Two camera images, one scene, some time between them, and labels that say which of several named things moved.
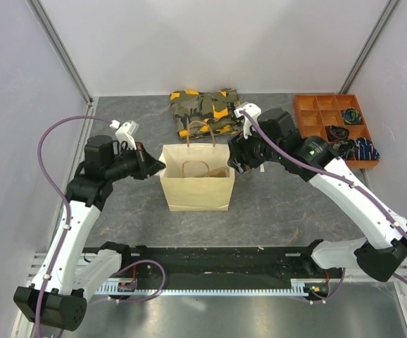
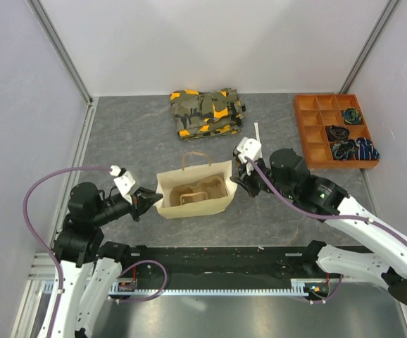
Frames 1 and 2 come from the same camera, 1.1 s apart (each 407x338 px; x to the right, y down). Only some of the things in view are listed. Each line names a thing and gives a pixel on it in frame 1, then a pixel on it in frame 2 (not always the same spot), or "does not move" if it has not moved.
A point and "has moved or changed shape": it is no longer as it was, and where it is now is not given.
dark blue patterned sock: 347,148 does not move
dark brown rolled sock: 335,133 does not move
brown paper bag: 196,177 has moved or changed shape
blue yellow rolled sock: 351,115 does not move
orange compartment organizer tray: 316,112 does not move
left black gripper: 146,163 to 143,200
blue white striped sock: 365,150 does not move
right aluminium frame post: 369,46 does not move
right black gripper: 238,145 to 242,177
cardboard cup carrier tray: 215,172 to 208,188
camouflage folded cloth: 200,114 does not move
